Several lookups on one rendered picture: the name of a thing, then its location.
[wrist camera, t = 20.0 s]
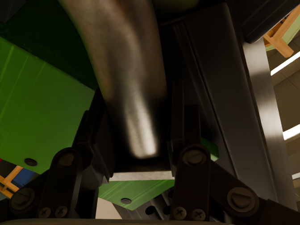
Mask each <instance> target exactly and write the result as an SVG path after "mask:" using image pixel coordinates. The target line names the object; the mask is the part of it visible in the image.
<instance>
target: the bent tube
mask: <svg viewBox="0 0 300 225"><path fill-rule="evenodd" d="M57 1H58V2H59V3H60V5H61V6H62V7H63V9H64V10H65V12H66V13H67V15H68V16H69V18H70V19H71V21H72V23H73V24H74V26H75V28H76V30H77V31H78V33H79V35H80V37H81V39H82V41H83V44H84V46H85V49H86V51H87V54H88V57H89V60H90V62H91V65H92V68H93V71H94V73H95V76H96V79H97V82H98V85H99V87H100V91H101V93H102V96H103V99H104V102H105V105H106V107H107V110H108V113H109V116H110V118H111V121H112V124H113V127H114V130H115V132H116V135H117V138H118V141H119V143H120V145H119V150H118V154H117V160H116V165H115V169H114V173H113V177H112V178H110V179H109V181H126V180H161V179H175V178H174V177H172V173H171V166H170V160H169V155H168V149H167V140H166V133H167V110H168V91H167V83H166V76H165V70H164V63H163V55H162V48H161V42H160V35H159V30H158V23H157V19H156V15H155V11H154V7H153V4H152V0H57Z"/></svg>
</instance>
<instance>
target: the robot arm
mask: <svg viewBox="0 0 300 225"><path fill-rule="evenodd" d="M166 140H167V149H168V155H169V160H170V166H171V173H172V177H174V178H175V184H174V191H173V197H172V203H171V212H170V219H169V220H135V219H96V208H97V201H98V194H99V187H100V186H101V185H102V184H108V183H109V179H110V178H112V177H113V173H114V169H115V165H116V160H117V154H118V150H119V145H120V143H119V141H118V138H117V135H116V132H115V130H114V127H113V124H112V121H111V118H110V116H109V113H108V110H107V107H106V105H105V102H104V99H103V96H102V93H101V91H100V87H99V86H98V87H97V88H96V91H95V94H94V97H93V99H92V103H91V105H90V108H89V110H86V111H85V112H84V114H83V117H82V119H81V122H80V125H79V127H78V130H77V133H76V136H75V138H74V141H73V144H72V146H71V147H67V148H64V149H62V150H60V151H59V152H57V153H56V155H55V156H54V157H53V159H52V162H51V165H50V168H49V169H48V170H46V171H45V172H44V173H42V174H41V175H39V176H38V177H36V178H35V179H33V180H32V181H30V182H29V183H27V184H26V185H25V186H23V187H21V188H20V189H19V190H17V191H16V192H15V193H14V194H13V195H12V197H11V198H10V199H8V198H5V199H3V200H1V201H0V225H300V212H298V211H296V210H293V209H291V208H288V207H286V206H284V205H282V204H279V203H277V202H274V201H272V200H270V199H267V200H265V199H263V198H260V197H258V196H257V194H256V193H255V192H254V191H253V190H252V189H251V188H250V187H248V186H247V185H245V184H244V183H243V182H242V181H240V180H239V179H237V178H236V177H235V176H233V175H232V174H230V173H229V172H228V171H227V170H225V169H224V168H222V167H221V166H220V165H218V164H217V163H215V162H214V161H213V160H211V155H210V152H209V150H208V149H207V148H206V147H205V146H204V145H201V130H200V110H199V104H191V105H185V94H184V83H183V80H180V81H173V84H169V93H168V110H167V133H166ZM210 216H211V217H212V218H213V219H214V220H215V221H216V222H210V221H209V217H210Z"/></svg>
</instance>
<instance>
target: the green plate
mask: <svg viewBox="0 0 300 225"><path fill-rule="evenodd" d="M98 86H99V85H98V82H97V79H96V76H95V73H94V71H93V68H92V65H91V62H90V60H89V57H88V54H87V51H86V49H85V46H84V44H83V41H82V39H81V37H80V35H79V33H78V31H77V30H76V28H75V26H74V24H73V23H72V21H71V19H70V18H69V16H68V15H67V13H66V12H65V10H64V9H63V7H62V6H61V5H60V3H59V2H58V1H57V0H27V1H26V2H25V3H24V4H23V5H22V6H21V7H20V8H19V9H18V10H17V11H16V12H15V13H14V14H13V15H12V16H11V17H10V18H9V19H8V20H7V21H6V22H5V23H3V22H2V21H0V159H3V160H5V161H8V162H10V163H13V164H16V165H18V166H21V167H23V168H25V169H28V170H30V171H33V172H36V173H38V174H42V173H44V172H45V171H46V170H48V169H49V168H50V165H51V162H52V159H53V157H54V156H55V155H56V153H57V152H59V151H60V150H62V149H64V148H67V147H71V146H72V144H73V141H74V138H75V136H76V133H77V130H78V127H79V125H80V122H81V119H82V117H83V114H84V112H85V111H86V110H89V108H90V105H91V103H92V99H93V97H94V94H95V91H96V88H97V87H98ZM201 145H204V146H205V147H206V148H207V149H208V150H209V152H210V155H211V160H213V161H216V160H218V159H219V149H218V146H217V145H215V144H214V143H212V142H210V141H209V140H207V139H205V138H203V137H202V136H201ZM174 184H175V180H174V179H161V180H126V181H109V183H108V184H102V185H101V186H100V187H99V194H98V197H99V198H101V199H104V200H106V201H109V202H111V203H114V204H117V205H119V206H121V207H124V208H127V209H129V210H135V209H137V208H138V207H140V206H142V205H143V204H145V203H146V202H148V201H150V200H151V199H153V198H155V197H156V196H158V195H160V194H161V193H163V192H165V191H166V190H168V189H170V188H171V187H173V186H174Z"/></svg>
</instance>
